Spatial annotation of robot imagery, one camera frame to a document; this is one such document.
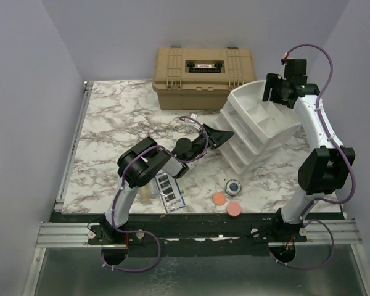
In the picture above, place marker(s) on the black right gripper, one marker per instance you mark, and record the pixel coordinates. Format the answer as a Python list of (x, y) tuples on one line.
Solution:
[(272, 81)]

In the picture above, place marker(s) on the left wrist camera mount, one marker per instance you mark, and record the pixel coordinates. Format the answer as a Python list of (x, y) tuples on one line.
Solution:
[(193, 122)]

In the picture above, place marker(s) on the orange round makeup sponge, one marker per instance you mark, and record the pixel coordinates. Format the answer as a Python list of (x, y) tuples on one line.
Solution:
[(219, 199)]

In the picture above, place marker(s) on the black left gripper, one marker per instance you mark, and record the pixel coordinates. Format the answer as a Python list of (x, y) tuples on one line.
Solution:
[(216, 137)]

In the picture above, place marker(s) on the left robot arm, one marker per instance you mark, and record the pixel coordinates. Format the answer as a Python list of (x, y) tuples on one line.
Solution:
[(141, 163)]

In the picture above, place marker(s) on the gold cap lotion bottle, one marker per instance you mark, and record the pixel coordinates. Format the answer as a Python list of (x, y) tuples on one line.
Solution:
[(146, 195)]

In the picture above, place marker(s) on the white plastic drawer organizer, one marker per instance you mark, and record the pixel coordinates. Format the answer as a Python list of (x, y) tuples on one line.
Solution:
[(260, 127)]

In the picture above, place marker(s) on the pink round makeup sponge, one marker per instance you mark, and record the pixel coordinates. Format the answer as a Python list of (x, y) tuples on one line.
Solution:
[(234, 209)]

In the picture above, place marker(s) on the black toolbox handle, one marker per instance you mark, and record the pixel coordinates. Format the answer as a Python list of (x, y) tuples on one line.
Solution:
[(204, 67)]

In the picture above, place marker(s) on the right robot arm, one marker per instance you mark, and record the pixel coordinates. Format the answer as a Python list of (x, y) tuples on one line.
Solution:
[(328, 165)]

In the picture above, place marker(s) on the right aluminium extrusion rail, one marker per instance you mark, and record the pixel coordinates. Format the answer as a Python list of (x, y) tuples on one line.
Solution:
[(344, 232)]

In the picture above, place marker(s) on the tan plastic toolbox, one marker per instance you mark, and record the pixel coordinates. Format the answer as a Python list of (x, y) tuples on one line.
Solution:
[(177, 89)]

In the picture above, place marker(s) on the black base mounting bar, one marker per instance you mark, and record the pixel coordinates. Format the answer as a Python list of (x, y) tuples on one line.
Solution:
[(188, 235)]

